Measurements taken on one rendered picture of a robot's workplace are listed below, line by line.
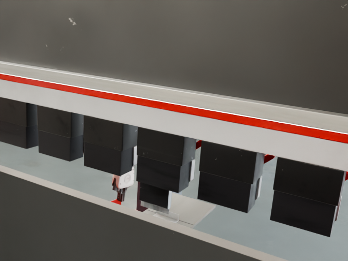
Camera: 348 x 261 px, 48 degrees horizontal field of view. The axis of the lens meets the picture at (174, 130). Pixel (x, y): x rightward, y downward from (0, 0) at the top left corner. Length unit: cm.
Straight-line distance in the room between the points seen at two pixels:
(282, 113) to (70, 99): 73
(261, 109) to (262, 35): 13
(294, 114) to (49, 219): 45
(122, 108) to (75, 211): 55
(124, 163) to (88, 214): 59
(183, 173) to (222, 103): 39
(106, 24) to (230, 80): 32
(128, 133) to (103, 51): 33
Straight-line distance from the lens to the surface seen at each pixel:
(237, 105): 75
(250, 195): 103
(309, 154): 95
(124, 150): 119
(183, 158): 107
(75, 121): 130
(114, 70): 92
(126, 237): 60
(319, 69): 74
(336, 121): 72
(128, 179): 179
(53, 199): 67
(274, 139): 96
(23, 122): 144
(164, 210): 120
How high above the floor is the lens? 160
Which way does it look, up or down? 15 degrees down
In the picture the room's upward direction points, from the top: 4 degrees clockwise
